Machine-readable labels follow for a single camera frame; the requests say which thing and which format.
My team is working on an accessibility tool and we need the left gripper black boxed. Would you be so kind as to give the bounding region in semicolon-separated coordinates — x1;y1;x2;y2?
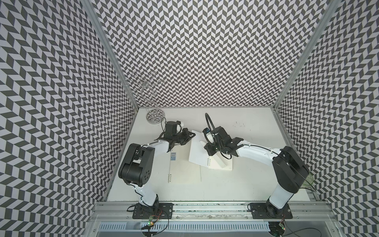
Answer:
173;127;195;145

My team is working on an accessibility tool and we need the small white spiral notebook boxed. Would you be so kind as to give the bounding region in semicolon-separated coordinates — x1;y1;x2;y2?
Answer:
189;130;233;171

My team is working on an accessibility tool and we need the large white spiral notebook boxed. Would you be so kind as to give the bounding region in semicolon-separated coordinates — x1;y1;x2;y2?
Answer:
168;143;201;185

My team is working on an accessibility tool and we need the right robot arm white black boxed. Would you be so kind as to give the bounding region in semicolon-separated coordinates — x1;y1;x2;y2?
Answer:
202;126;310;217

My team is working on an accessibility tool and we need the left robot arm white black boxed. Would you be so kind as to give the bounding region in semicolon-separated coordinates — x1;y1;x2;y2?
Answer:
118;121;195;207

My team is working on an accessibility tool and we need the green round object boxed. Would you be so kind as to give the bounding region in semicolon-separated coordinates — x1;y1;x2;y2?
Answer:
305;174;314;187

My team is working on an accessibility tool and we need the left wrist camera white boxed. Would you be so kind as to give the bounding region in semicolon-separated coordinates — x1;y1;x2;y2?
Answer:
176;120;184;133

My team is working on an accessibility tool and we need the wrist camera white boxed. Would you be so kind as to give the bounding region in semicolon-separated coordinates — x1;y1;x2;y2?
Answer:
204;113;218;147
176;120;184;133

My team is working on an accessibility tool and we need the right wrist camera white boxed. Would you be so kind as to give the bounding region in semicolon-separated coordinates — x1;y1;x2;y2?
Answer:
204;113;218;147

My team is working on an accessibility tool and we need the silver wire jewelry stand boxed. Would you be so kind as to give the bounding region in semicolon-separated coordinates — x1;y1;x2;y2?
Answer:
127;70;165;124

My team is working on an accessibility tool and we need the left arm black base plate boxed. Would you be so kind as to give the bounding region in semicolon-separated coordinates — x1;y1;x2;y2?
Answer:
132;202;174;219

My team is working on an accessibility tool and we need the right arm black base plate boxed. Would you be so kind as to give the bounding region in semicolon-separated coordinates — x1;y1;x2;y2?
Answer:
248;202;293;219

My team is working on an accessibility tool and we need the left circuit board with wires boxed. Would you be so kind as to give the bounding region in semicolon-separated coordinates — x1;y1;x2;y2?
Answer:
141;209;170;237

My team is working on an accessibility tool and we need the circuit board with wires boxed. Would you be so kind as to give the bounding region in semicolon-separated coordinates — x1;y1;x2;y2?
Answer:
268;215;322;237
141;209;170;237

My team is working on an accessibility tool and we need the right circuit board with wires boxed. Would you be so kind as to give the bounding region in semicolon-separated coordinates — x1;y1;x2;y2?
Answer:
268;215;322;237

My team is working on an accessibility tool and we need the aluminium front rail frame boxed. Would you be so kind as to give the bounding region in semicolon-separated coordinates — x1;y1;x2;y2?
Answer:
83;201;344;237

